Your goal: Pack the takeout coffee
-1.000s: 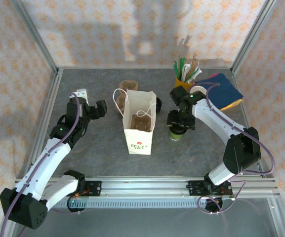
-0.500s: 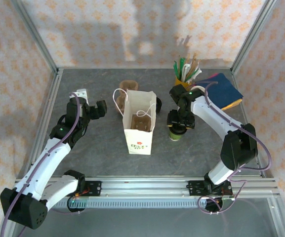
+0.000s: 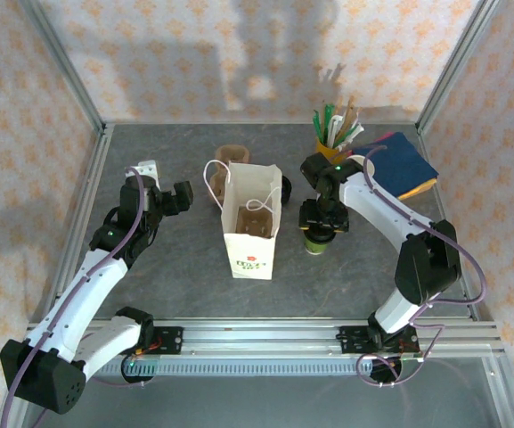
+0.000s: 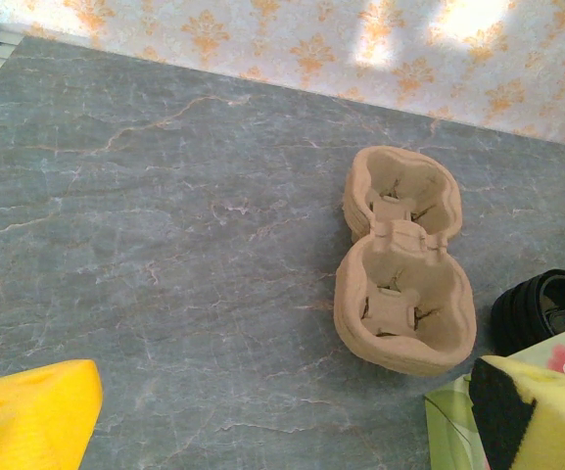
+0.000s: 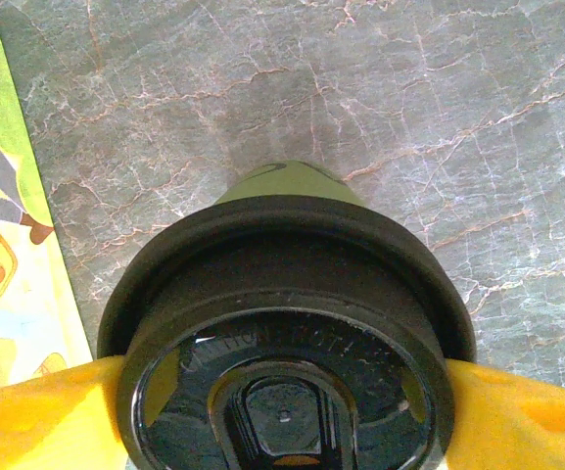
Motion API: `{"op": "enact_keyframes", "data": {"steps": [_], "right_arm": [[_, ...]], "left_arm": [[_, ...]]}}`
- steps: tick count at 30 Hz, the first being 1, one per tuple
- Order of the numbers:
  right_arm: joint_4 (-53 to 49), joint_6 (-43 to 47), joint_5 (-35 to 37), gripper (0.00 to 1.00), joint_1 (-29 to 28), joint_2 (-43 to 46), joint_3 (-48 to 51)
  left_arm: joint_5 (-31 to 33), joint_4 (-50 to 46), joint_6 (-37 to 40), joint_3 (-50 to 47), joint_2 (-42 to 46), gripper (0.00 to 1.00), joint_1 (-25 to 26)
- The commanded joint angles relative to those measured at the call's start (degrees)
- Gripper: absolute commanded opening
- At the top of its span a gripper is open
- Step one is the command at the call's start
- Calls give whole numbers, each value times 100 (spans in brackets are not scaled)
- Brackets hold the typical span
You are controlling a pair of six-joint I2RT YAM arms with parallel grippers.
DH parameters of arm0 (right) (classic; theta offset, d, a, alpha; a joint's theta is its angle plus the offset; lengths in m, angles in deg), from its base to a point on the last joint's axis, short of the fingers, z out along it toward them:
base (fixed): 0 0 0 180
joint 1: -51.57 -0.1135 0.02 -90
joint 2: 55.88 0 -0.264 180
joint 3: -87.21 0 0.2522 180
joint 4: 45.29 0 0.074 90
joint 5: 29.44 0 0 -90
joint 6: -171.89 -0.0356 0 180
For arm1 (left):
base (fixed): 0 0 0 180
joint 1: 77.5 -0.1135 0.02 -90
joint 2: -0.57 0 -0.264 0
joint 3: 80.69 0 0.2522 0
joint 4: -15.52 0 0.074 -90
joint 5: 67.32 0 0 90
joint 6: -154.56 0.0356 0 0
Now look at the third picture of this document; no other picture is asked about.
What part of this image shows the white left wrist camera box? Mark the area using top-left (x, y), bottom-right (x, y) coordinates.
top-left (125, 159), bottom-right (160, 191)

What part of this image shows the white flower print paper bag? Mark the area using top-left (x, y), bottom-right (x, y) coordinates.
top-left (202, 160), bottom-right (284, 281)

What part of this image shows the bright yellow paper napkin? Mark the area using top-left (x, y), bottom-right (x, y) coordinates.
top-left (396, 176), bottom-right (439, 202)

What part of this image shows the stack of coloured napkins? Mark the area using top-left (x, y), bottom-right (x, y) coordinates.
top-left (351, 131), bottom-right (439, 197)

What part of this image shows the white green wrapped straw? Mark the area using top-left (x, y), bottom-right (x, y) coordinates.
top-left (334, 122), bottom-right (365, 151)

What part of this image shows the black plastic cup lid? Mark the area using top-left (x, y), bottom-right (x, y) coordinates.
top-left (308, 229), bottom-right (336, 245)

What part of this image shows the white orange patterned backdrop cloth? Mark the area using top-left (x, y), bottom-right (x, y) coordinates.
top-left (0, 0), bottom-right (514, 428)

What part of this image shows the grey slotted cable duct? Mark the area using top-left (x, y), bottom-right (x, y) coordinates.
top-left (104, 358), bottom-right (376, 378)

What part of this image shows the yellow straw holder cup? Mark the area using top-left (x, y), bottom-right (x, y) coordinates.
top-left (314, 137), bottom-right (351, 164)

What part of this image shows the aluminium frame leg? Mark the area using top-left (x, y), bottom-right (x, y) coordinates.
top-left (482, 356), bottom-right (514, 428)

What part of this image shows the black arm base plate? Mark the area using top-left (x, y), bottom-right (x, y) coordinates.
top-left (339, 325), bottom-right (420, 358)
top-left (121, 326), bottom-right (184, 358)

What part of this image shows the aluminium frame post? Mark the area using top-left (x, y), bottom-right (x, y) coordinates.
top-left (18, 0), bottom-right (106, 135)
top-left (416, 0), bottom-right (505, 135)

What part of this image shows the brown paper wrapped straw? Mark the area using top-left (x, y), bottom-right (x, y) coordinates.
top-left (334, 95), bottom-right (355, 135)
top-left (343, 106), bottom-right (363, 139)

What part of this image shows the long aluminium base rail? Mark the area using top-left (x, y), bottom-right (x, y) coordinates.
top-left (22, 317), bottom-right (505, 358)

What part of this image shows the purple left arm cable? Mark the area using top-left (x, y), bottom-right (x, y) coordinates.
top-left (2, 167), bottom-right (146, 428)

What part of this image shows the aluminium table side rail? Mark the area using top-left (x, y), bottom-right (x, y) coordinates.
top-left (42, 124), bottom-right (115, 322)
top-left (416, 127), bottom-right (480, 320)

